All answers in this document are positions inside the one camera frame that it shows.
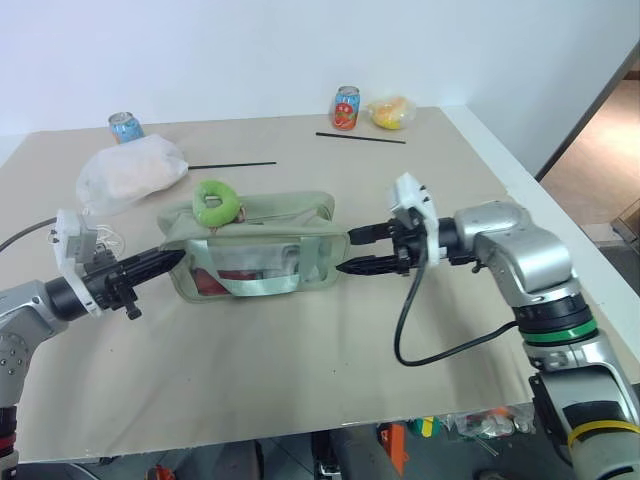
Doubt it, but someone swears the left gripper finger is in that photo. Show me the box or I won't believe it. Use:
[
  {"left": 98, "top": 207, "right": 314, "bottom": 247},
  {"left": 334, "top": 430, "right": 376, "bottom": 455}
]
[
  {"left": 121, "top": 250, "right": 185, "bottom": 272},
  {"left": 123, "top": 263, "right": 175, "bottom": 288}
]

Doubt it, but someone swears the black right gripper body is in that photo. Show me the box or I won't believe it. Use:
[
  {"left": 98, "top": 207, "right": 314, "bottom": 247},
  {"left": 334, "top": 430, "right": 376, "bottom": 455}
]
[{"left": 388, "top": 208, "right": 431, "bottom": 277}]

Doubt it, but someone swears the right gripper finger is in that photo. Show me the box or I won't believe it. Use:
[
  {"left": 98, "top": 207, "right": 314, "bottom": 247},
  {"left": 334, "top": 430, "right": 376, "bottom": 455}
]
[
  {"left": 347, "top": 220, "right": 400, "bottom": 247},
  {"left": 335, "top": 254, "right": 402, "bottom": 278}
]

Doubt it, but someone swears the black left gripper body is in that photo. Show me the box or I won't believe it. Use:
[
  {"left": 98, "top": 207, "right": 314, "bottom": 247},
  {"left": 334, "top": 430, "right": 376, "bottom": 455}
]
[{"left": 79, "top": 248, "right": 145, "bottom": 322}]

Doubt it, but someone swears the green zip pouch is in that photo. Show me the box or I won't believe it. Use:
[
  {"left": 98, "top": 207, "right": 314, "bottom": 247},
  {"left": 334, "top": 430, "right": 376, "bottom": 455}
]
[{"left": 156, "top": 189, "right": 352, "bottom": 304}]

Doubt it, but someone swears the white translucent plastic bag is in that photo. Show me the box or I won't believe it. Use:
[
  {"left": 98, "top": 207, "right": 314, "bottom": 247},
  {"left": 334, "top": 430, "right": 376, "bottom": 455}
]
[{"left": 75, "top": 133, "right": 191, "bottom": 217}]

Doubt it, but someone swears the black stick right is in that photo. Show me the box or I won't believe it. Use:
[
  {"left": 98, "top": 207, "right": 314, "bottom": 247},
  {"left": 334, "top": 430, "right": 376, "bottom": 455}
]
[{"left": 314, "top": 131, "right": 408, "bottom": 146}]

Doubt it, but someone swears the black stick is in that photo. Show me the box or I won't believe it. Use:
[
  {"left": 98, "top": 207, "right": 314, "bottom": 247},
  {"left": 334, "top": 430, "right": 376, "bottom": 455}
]
[
  {"left": 188, "top": 160, "right": 278, "bottom": 169},
  {"left": 314, "top": 131, "right": 408, "bottom": 146}
]

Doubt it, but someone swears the black stick left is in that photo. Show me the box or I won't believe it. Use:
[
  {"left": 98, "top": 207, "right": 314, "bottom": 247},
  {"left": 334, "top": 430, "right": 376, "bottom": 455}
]
[{"left": 188, "top": 160, "right": 278, "bottom": 169}]

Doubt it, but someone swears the clear bag of yellow fruit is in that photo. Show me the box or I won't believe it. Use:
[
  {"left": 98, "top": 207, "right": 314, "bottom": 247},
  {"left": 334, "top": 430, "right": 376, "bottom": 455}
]
[{"left": 365, "top": 95, "right": 418, "bottom": 132}]

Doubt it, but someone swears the red orange drink can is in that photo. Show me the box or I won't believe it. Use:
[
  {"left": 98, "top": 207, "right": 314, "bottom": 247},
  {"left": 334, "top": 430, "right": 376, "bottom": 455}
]
[{"left": 331, "top": 85, "right": 362, "bottom": 132}]

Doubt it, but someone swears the blue drink can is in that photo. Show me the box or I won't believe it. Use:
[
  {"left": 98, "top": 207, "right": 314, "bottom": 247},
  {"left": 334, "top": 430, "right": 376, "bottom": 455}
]
[{"left": 108, "top": 111, "right": 145, "bottom": 146}]

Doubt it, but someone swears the beige table cover sheet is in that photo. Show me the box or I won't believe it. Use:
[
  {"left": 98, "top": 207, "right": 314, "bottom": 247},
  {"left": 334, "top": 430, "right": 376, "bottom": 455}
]
[{"left": 0, "top": 105, "right": 537, "bottom": 464}]

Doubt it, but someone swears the green yellow red roll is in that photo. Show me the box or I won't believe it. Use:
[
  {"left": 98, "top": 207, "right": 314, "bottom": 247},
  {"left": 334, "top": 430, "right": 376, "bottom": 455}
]
[{"left": 408, "top": 415, "right": 444, "bottom": 439}]

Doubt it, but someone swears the orange black tool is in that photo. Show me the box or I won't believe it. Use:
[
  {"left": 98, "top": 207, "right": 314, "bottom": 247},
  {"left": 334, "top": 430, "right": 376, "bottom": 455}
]
[{"left": 376, "top": 421, "right": 407, "bottom": 474}]

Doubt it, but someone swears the clear bag of small parts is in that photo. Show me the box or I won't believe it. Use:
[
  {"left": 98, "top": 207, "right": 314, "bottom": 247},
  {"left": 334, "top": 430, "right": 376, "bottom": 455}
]
[{"left": 451, "top": 403, "right": 537, "bottom": 445}]

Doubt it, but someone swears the white cord bundle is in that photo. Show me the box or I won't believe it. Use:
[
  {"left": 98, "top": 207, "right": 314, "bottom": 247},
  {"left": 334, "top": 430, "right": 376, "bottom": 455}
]
[{"left": 93, "top": 223, "right": 127, "bottom": 257}]

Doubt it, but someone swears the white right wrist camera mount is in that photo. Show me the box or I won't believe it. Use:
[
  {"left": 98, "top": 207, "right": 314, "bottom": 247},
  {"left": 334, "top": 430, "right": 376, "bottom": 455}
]
[{"left": 386, "top": 172, "right": 447, "bottom": 265}]

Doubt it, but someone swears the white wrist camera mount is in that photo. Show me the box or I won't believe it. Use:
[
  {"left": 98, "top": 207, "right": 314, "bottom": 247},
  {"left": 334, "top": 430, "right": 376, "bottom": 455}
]
[
  {"left": 48, "top": 208, "right": 106, "bottom": 321},
  {"left": 386, "top": 172, "right": 447, "bottom": 265}
]

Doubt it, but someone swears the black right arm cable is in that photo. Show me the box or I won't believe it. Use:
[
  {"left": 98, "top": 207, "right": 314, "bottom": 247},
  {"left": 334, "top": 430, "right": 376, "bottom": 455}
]
[{"left": 393, "top": 238, "right": 522, "bottom": 368}]

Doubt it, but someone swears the green ring toy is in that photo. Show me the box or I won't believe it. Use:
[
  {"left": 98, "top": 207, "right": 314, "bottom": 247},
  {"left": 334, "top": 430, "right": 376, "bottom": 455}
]
[{"left": 192, "top": 178, "right": 243, "bottom": 228}]

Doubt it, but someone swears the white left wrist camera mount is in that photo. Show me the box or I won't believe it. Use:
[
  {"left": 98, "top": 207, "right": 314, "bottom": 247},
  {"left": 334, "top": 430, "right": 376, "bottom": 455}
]
[{"left": 48, "top": 208, "right": 106, "bottom": 321}]

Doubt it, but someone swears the grey left arm cable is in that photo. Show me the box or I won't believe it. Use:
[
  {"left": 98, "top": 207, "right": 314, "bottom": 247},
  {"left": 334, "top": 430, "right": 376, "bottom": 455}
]
[{"left": 0, "top": 216, "right": 62, "bottom": 253}]

